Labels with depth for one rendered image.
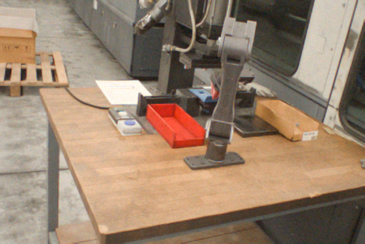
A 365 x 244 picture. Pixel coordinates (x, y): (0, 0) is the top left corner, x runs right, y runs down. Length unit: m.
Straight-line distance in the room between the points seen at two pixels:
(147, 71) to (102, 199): 3.87
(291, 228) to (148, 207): 1.31
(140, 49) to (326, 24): 3.05
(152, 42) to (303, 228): 3.17
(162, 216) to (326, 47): 1.27
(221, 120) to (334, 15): 0.94
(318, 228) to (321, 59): 0.80
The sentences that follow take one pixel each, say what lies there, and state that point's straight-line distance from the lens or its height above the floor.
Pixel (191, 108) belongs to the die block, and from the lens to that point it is 1.64.
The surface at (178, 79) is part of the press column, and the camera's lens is 1.87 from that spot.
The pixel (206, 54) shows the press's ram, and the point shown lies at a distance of 1.60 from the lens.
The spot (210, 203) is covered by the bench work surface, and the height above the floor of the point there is 0.90.
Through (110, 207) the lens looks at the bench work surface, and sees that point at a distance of 1.07.
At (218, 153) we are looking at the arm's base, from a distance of 1.30.
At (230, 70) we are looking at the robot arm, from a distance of 1.19.
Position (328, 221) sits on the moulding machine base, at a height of 0.46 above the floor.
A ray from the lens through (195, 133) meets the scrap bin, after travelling 1.47.
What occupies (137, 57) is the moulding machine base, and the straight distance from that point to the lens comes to 4.81.
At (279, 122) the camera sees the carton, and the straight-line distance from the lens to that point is 1.66.
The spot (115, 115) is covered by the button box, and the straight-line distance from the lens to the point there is 1.51.
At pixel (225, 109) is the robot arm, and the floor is 1.09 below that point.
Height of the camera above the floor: 1.52
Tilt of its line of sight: 23 degrees down
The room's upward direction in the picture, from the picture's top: 8 degrees clockwise
